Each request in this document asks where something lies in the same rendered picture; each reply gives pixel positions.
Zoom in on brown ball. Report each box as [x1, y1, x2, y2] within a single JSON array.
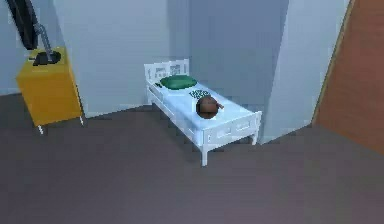
[[195, 95, 225, 120]]

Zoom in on brown wooden door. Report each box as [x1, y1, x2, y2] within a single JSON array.
[[311, 0, 384, 156]]

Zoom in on green pillow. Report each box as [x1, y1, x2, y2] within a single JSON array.
[[159, 74, 199, 91]]

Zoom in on yellow cabinet stand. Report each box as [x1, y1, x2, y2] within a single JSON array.
[[15, 46, 85, 136]]

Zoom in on white bed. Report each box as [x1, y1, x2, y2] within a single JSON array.
[[143, 58, 263, 167]]

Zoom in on black television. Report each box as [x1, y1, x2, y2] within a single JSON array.
[[5, 0, 62, 67]]

